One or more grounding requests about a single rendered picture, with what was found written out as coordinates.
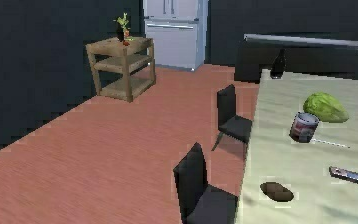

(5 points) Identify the pale green dining table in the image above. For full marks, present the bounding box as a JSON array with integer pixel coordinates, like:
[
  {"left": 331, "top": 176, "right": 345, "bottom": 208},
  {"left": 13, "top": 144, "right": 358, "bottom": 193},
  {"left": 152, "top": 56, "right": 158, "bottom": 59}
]
[{"left": 234, "top": 68, "right": 358, "bottom": 224}]

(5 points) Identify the wooden shelf table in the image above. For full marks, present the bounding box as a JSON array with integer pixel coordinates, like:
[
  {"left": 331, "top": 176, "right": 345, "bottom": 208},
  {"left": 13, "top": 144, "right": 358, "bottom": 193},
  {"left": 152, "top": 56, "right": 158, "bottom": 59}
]
[{"left": 85, "top": 36, "right": 157, "bottom": 103}]

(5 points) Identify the red and white can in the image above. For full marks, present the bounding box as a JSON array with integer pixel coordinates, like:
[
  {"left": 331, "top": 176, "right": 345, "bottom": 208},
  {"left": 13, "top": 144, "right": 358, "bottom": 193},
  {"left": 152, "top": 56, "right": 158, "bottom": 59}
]
[{"left": 289, "top": 111, "right": 320, "bottom": 144}]

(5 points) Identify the white fridge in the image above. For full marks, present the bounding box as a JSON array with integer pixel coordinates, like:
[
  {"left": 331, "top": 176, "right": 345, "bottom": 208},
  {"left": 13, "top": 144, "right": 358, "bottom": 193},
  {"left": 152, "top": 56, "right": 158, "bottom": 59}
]
[{"left": 142, "top": 0, "right": 210, "bottom": 72}]

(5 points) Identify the black kitchen counter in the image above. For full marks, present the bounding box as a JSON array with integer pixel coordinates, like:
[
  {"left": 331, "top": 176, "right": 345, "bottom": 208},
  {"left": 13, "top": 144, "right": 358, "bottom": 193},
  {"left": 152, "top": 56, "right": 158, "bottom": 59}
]
[{"left": 233, "top": 33, "right": 358, "bottom": 84}]

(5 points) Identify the black bottle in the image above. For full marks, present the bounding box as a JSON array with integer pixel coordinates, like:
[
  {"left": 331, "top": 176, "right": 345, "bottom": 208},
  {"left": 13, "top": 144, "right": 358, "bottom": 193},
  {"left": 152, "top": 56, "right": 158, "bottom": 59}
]
[{"left": 270, "top": 48, "right": 287, "bottom": 80}]

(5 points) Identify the green house plant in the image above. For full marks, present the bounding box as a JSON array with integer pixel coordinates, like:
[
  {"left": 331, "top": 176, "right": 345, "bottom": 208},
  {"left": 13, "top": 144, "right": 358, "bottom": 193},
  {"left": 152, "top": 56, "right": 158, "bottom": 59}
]
[{"left": 113, "top": 12, "right": 134, "bottom": 47}]

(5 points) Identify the black chair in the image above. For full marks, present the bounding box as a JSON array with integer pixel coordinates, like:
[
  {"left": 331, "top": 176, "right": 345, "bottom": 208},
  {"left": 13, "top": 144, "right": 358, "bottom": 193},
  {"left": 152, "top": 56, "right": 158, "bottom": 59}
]
[
  {"left": 172, "top": 142, "right": 239, "bottom": 224},
  {"left": 211, "top": 83, "right": 254, "bottom": 153}
]

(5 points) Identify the grey fridge handle bar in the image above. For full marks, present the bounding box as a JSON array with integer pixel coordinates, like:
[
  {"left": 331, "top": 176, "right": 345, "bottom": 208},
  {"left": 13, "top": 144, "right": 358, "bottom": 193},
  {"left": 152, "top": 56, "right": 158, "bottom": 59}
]
[{"left": 146, "top": 22, "right": 195, "bottom": 31}]

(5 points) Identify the green lettuce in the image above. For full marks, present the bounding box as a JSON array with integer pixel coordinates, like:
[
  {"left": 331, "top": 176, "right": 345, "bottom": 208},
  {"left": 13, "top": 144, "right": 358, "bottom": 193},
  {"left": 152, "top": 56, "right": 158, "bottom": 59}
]
[{"left": 302, "top": 92, "right": 350, "bottom": 124}]

